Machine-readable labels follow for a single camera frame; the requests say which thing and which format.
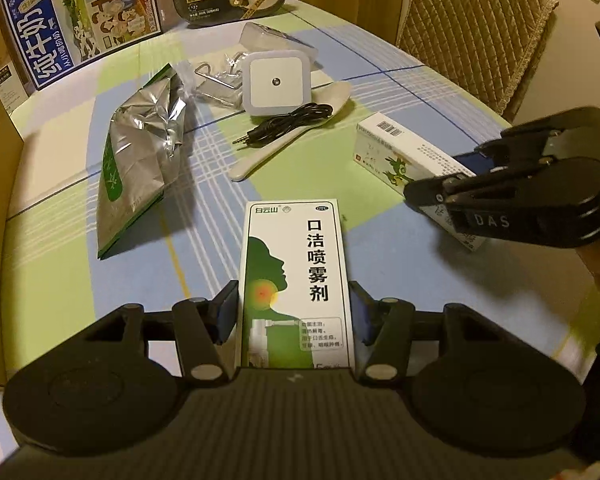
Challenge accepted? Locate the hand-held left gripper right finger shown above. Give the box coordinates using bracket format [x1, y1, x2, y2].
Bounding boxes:
[347, 280, 514, 382]

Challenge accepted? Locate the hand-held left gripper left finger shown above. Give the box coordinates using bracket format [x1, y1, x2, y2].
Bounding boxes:
[80, 280, 243, 382]

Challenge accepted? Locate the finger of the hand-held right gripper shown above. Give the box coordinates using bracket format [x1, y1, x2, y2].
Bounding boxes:
[474, 107, 600, 166]
[403, 161, 547, 208]

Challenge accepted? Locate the rabbit print medicine box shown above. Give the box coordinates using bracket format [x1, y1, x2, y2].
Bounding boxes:
[355, 112, 489, 254]

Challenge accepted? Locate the white green spray medicine box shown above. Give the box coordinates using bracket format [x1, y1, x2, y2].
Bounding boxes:
[239, 198, 357, 370]

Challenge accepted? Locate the speckled white spoon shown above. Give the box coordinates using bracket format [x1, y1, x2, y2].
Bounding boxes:
[228, 81, 352, 182]

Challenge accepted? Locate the white square night light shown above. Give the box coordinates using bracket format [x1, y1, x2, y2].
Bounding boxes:
[241, 51, 317, 117]

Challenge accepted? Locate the plaid cloth covered desktop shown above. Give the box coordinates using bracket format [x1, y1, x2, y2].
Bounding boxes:
[2, 0, 600, 413]

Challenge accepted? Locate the chair with quilted cushion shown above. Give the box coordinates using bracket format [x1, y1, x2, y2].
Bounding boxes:
[395, 0, 559, 122]

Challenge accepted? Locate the silver foil bag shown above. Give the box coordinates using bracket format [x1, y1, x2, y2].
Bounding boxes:
[96, 62, 189, 260]

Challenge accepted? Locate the blue milk carton box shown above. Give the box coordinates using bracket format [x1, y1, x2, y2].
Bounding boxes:
[1, 0, 167, 92]

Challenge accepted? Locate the black audio cable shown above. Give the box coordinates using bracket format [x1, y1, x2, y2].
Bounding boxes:
[232, 103, 334, 150]

